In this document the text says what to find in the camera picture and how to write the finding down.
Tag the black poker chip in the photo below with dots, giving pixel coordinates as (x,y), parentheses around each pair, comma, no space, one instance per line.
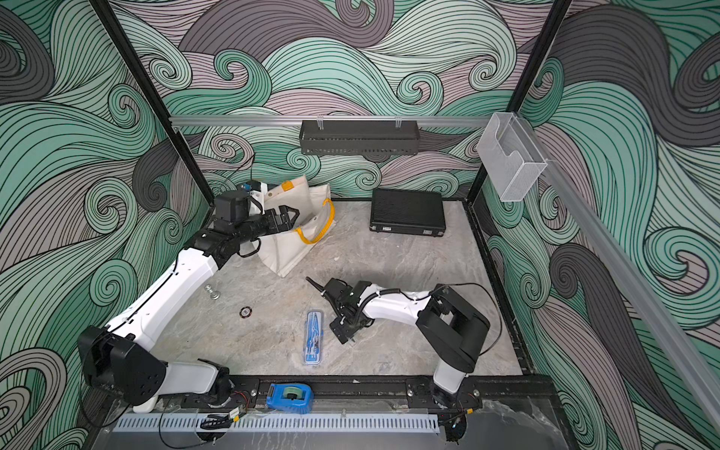
(246,311)

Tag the blue compass set case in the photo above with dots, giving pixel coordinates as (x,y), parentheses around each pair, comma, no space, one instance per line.
(314,338)

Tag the black wall tray shelf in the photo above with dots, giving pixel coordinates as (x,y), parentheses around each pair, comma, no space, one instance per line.
(377,138)

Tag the white slotted cable duct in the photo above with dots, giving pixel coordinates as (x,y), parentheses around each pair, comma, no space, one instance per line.
(257,423)

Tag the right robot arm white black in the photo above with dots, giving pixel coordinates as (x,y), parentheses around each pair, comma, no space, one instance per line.
(453,327)

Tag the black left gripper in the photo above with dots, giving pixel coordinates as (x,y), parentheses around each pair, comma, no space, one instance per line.
(270,217)

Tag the white canvas tote bag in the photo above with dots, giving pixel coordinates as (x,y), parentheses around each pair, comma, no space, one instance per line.
(282,252)

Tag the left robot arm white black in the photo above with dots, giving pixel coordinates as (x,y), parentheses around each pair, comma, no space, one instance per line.
(117,358)

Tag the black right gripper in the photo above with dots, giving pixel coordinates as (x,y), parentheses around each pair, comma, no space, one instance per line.
(340,331)

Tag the black ribbed hard case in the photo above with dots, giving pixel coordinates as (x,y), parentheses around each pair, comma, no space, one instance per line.
(400,211)

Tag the black corner frame post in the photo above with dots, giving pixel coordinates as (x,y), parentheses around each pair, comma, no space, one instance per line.
(539,47)

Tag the clear acrylic wall holder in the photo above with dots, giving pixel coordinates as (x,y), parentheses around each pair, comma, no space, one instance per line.
(511,155)

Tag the small silver metal knob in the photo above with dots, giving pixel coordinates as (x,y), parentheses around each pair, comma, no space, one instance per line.
(214,294)

